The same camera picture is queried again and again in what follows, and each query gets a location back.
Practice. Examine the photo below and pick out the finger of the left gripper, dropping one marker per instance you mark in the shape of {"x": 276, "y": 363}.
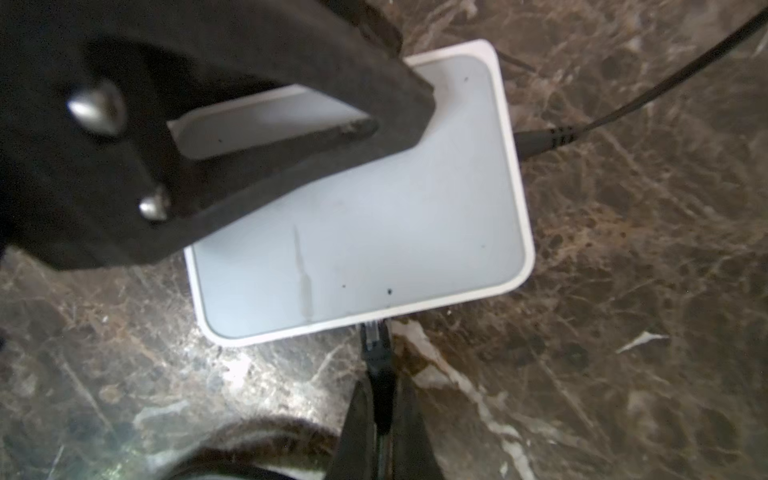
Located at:
{"x": 132, "y": 129}

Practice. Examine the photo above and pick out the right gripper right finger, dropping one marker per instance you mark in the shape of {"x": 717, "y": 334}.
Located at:
{"x": 412, "y": 455}

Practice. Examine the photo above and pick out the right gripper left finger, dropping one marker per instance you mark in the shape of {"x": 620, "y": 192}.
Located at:
{"x": 354, "y": 457}

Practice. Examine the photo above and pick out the white rectangular device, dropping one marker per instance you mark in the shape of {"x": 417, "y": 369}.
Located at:
{"x": 442, "y": 223}

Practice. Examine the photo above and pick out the small black adapter with cable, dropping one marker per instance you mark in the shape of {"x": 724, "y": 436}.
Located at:
{"x": 532, "y": 143}

